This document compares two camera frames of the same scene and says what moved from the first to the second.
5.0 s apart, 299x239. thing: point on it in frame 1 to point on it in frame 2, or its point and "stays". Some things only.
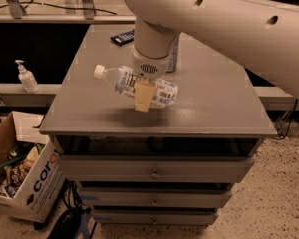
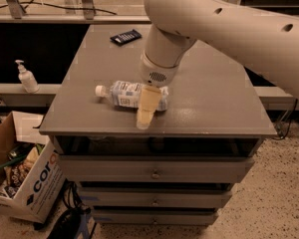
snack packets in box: x=13 y=174 stays
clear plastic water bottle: x=123 y=80 to x=127 y=94
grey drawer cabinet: x=166 y=165 stays
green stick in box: x=10 y=162 stays
